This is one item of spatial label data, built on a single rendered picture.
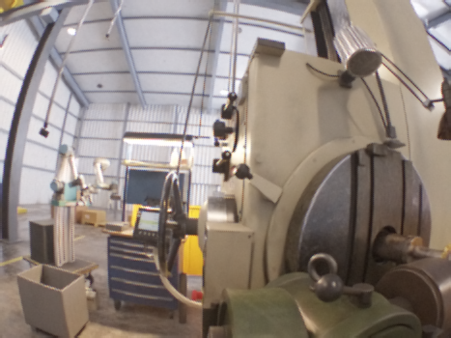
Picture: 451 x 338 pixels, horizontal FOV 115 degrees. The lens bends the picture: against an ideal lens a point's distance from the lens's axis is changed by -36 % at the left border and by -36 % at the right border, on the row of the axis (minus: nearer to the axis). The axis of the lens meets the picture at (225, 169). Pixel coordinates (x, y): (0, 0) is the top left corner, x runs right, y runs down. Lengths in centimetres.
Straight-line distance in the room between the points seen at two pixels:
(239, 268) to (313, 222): 20
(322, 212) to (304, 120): 28
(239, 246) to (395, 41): 116
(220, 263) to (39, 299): 188
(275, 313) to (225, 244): 27
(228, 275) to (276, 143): 36
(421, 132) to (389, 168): 45
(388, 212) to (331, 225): 20
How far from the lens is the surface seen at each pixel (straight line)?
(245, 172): 53
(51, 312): 216
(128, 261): 246
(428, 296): 43
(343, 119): 76
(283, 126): 64
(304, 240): 54
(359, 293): 30
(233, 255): 50
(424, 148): 110
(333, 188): 56
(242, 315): 25
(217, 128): 87
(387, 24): 134
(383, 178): 67
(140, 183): 283
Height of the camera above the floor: 141
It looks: 7 degrees up
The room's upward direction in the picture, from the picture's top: 4 degrees clockwise
